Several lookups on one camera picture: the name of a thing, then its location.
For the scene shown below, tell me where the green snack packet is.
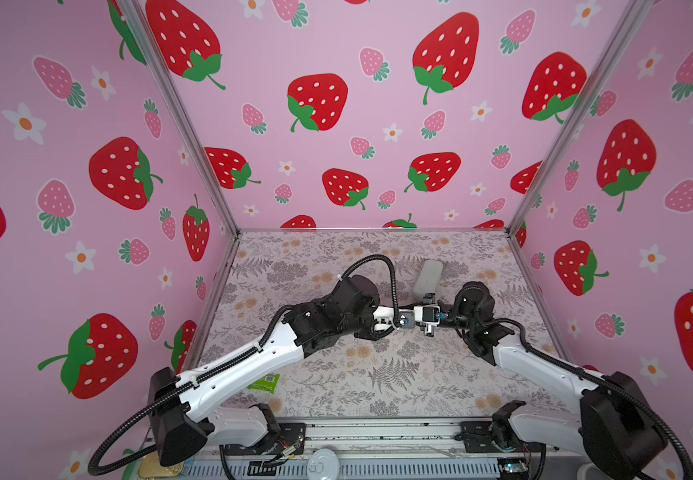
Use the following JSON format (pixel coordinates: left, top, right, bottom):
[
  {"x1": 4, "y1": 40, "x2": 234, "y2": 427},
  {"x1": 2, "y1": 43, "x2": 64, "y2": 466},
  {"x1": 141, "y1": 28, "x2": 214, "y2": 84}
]
[{"x1": 248, "y1": 374, "x2": 280, "y2": 394}]

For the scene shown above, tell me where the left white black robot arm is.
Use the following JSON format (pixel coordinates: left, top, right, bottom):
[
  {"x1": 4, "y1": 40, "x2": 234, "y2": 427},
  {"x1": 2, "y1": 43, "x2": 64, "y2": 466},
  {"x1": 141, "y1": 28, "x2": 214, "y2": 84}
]
[{"x1": 88, "y1": 254, "x2": 400, "y2": 476}]

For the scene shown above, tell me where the gold tin can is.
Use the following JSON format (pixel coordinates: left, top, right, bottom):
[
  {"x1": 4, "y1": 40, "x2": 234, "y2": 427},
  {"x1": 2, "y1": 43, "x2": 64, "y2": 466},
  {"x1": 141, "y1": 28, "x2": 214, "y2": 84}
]
[{"x1": 138, "y1": 452, "x2": 184, "y2": 479}]

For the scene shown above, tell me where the white round device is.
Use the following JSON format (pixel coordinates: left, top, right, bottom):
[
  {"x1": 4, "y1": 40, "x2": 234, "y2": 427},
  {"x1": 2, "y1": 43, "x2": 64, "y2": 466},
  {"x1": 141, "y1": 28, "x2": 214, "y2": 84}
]
[{"x1": 306, "y1": 448, "x2": 340, "y2": 480}]

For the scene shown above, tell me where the pale green glasses case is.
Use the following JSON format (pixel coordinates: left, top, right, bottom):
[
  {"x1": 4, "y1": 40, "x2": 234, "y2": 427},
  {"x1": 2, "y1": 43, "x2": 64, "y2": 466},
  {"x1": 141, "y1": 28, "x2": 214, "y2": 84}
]
[{"x1": 413, "y1": 260, "x2": 444, "y2": 301}]

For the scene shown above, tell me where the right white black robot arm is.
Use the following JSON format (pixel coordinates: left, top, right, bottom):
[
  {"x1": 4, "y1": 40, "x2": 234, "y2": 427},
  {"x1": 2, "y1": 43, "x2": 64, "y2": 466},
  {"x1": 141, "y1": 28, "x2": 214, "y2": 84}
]
[{"x1": 415, "y1": 282, "x2": 693, "y2": 479}]

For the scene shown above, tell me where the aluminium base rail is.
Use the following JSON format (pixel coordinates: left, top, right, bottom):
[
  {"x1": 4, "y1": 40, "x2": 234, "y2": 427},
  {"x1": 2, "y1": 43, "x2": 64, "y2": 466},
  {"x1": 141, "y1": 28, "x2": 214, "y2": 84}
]
[{"x1": 141, "y1": 415, "x2": 564, "y2": 480}]

